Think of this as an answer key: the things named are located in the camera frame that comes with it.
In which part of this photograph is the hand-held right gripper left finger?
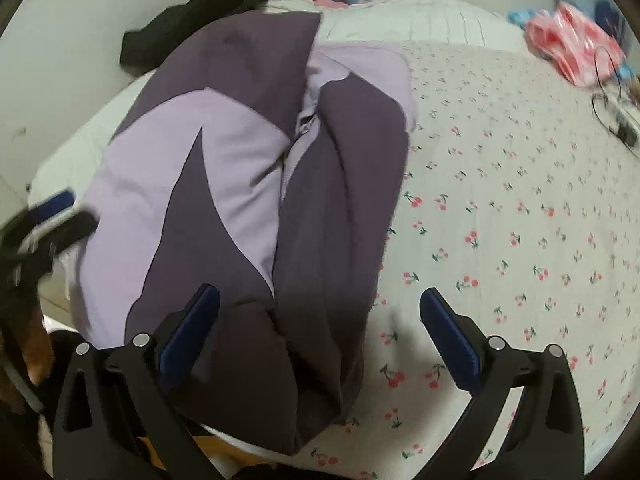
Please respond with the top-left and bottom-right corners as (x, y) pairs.
(52, 282), (221, 480)

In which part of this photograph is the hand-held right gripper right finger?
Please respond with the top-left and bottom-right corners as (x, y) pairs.
(420, 287), (586, 480)

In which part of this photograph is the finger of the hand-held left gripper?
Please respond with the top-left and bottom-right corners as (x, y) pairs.
(46, 210), (99, 254)
(27, 188), (77, 217)

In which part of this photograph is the purple two-tone jacket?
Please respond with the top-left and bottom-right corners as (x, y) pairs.
(65, 10), (419, 457)

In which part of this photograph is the person's left hand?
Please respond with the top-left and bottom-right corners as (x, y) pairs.
(21, 304), (57, 387)

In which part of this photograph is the black padded jacket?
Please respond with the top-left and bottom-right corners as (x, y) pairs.
(119, 0), (269, 74)

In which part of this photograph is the white striped duvet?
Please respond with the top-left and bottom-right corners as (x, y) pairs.
(27, 0), (532, 212)

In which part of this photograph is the pink checkered plastic bag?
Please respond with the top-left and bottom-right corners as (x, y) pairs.
(522, 1), (627, 87)

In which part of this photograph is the wooden bed frame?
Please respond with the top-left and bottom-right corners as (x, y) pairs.
(135, 435), (262, 469)

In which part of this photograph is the grey wrist strap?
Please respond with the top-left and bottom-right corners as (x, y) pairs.
(0, 355), (47, 415)

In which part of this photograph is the white power strip with cable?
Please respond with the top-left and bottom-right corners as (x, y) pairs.
(591, 46), (640, 142)

